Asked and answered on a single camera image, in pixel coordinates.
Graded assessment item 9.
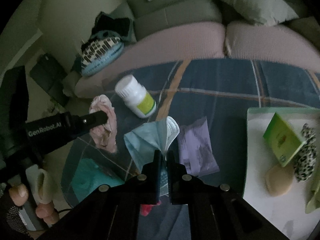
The beige makeup sponge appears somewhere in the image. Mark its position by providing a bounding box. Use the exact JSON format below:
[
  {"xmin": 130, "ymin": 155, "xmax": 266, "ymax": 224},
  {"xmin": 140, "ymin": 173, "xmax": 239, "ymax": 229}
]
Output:
[{"xmin": 265, "ymin": 164, "xmax": 295, "ymax": 197}]

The pink cloth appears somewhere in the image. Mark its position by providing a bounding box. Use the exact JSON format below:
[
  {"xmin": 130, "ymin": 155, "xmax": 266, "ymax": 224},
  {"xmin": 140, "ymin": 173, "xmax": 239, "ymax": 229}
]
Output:
[{"xmin": 89, "ymin": 94, "xmax": 117, "ymax": 153}]

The green medicine box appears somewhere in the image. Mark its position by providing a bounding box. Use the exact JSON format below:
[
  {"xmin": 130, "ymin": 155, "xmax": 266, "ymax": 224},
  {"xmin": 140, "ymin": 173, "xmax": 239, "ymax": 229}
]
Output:
[{"xmin": 263, "ymin": 113, "xmax": 306, "ymax": 167}]

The lime green cloth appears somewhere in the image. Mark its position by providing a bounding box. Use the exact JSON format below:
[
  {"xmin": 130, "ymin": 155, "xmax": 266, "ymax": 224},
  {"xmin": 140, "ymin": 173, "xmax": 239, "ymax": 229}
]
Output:
[{"xmin": 305, "ymin": 171, "xmax": 319, "ymax": 214}]

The leopard print scrunchie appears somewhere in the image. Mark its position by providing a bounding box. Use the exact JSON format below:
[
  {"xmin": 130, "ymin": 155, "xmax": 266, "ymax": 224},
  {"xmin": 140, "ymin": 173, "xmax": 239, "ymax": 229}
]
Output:
[{"xmin": 293, "ymin": 124, "xmax": 317, "ymax": 182}]

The pink white fluffy towel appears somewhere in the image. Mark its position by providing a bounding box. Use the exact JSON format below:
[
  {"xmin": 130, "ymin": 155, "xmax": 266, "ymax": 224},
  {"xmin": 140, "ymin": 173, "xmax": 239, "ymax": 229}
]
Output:
[{"xmin": 140, "ymin": 202, "xmax": 161, "ymax": 217}]

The operator left hand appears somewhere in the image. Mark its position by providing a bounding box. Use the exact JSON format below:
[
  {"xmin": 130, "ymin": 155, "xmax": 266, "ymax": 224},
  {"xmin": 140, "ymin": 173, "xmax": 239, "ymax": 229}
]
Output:
[{"xmin": 6, "ymin": 166, "xmax": 61, "ymax": 233}]

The purple tissue packet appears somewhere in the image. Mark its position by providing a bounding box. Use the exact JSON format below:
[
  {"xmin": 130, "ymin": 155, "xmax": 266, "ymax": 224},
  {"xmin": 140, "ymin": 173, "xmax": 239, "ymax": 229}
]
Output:
[{"xmin": 177, "ymin": 117, "xmax": 220, "ymax": 177}]

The dark side cabinet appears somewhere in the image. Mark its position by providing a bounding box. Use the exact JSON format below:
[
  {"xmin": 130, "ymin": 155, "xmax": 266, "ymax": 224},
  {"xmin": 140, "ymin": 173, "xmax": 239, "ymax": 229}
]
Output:
[{"xmin": 29, "ymin": 53, "xmax": 69, "ymax": 107}]

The white tray green rim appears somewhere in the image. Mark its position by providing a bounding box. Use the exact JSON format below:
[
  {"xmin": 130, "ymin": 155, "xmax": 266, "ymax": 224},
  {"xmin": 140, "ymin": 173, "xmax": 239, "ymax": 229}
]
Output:
[{"xmin": 244, "ymin": 107, "xmax": 319, "ymax": 239}]

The blue patterned cushion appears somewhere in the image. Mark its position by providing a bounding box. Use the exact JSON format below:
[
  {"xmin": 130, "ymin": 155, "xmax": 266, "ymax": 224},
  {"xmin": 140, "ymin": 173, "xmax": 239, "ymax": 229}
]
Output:
[{"xmin": 81, "ymin": 36, "xmax": 124, "ymax": 77}]

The white pill bottle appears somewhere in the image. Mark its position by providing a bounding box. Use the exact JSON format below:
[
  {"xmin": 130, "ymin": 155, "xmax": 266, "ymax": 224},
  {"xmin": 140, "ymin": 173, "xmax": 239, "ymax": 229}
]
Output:
[{"xmin": 115, "ymin": 75, "xmax": 156, "ymax": 119}]

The blue plaid blanket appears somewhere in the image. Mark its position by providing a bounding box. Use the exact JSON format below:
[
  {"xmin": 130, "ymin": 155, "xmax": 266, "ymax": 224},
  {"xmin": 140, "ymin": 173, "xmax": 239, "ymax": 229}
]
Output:
[{"xmin": 61, "ymin": 59, "xmax": 319, "ymax": 206}]

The dark teal clothing pile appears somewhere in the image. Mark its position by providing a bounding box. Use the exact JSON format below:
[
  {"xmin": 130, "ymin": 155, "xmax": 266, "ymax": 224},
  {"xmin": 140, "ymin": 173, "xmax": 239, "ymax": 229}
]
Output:
[{"xmin": 91, "ymin": 11, "xmax": 133, "ymax": 42}]

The pink sofa seat cover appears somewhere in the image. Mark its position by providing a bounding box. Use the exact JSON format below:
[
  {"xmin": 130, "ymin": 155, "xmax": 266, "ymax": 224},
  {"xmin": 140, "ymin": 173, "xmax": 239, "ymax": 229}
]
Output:
[{"xmin": 64, "ymin": 21, "xmax": 319, "ymax": 99}]

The grey green sofa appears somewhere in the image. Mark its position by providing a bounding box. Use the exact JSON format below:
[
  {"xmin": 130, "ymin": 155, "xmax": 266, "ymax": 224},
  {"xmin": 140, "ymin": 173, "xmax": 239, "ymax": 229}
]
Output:
[{"xmin": 109, "ymin": 0, "xmax": 320, "ymax": 55}]

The grey green throw pillow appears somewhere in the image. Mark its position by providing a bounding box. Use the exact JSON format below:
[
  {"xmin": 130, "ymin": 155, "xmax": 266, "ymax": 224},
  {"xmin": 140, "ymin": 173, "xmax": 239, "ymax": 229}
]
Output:
[{"xmin": 221, "ymin": 0, "xmax": 299, "ymax": 27}]

